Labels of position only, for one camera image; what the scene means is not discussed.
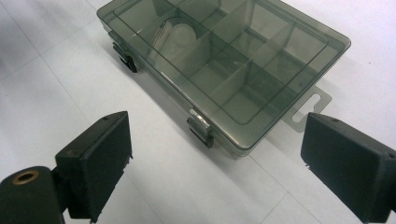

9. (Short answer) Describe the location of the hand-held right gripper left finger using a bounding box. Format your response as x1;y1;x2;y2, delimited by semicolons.
55;110;134;224

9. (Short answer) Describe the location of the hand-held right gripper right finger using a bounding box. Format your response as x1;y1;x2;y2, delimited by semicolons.
300;111;396;224

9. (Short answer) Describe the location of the grey transparent compartment box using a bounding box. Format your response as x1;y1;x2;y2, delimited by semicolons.
96;0;352;161

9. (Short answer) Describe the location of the white table board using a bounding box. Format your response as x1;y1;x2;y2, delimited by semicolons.
0;0;396;224

